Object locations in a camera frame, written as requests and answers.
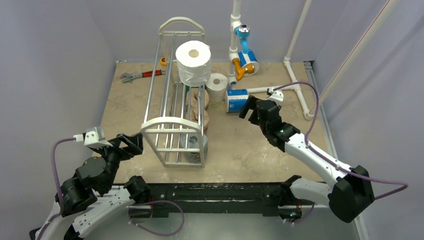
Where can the blue white packaged roll front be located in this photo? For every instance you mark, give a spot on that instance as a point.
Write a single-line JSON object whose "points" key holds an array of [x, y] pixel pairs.
{"points": [[235, 99]]}

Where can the blue white packaged roll back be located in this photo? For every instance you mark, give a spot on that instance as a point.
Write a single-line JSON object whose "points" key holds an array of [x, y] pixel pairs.
{"points": [[248, 58]]}

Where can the grey paper roll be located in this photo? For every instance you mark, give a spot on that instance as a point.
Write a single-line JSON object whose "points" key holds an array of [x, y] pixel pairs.
{"points": [[192, 142]]}

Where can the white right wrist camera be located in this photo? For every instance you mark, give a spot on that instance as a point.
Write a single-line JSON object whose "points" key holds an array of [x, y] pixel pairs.
{"points": [[275, 95]]}

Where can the unwrapped white paper roll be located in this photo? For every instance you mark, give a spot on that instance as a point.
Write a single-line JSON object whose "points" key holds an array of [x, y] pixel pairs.
{"points": [[193, 60]]}

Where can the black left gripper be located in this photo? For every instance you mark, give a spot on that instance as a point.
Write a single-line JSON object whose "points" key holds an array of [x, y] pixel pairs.
{"points": [[134, 142]]}

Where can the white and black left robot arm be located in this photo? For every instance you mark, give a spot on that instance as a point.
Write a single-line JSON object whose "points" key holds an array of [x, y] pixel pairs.
{"points": [[89, 197]]}

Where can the blue white packaged roll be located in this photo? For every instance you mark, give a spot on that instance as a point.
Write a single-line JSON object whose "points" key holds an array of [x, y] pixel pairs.
{"points": [[248, 58], [235, 99]]}

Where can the orange faucet valve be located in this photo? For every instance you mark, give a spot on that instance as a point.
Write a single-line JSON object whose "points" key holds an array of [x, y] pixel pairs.
{"points": [[240, 71]]}

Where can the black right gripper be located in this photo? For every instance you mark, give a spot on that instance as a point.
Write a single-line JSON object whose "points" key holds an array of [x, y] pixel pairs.
{"points": [[259, 111]]}

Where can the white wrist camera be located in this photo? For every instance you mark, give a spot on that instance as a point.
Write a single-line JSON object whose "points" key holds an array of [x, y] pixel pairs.
{"points": [[275, 95], [93, 138]]}

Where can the red handled pliers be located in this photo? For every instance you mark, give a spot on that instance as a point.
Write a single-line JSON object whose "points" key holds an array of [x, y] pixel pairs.
{"points": [[128, 77]]}

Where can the green paper roll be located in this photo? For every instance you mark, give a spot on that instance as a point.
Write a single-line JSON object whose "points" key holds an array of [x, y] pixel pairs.
{"points": [[187, 88]]}

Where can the white metal shelf rack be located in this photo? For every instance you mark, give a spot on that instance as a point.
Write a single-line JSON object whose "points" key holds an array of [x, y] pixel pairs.
{"points": [[166, 115]]}

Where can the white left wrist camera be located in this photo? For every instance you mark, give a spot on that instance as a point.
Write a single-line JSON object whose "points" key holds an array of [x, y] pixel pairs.
{"points": [[93, 138]]}

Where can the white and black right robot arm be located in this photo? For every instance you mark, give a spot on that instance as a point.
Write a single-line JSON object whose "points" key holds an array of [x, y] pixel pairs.
{"points": [[347, 191]]}

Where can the blue faucet valve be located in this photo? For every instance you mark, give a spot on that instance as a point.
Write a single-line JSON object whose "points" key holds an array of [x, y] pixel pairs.
{"points": [[242, 32]]}

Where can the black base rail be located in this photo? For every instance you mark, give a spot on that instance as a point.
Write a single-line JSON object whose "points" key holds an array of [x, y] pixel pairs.
{"points": [[268, 199]]}

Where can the yellow tape measure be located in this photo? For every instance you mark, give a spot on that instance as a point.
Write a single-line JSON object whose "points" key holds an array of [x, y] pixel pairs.
{"points": [[163, 61]]}

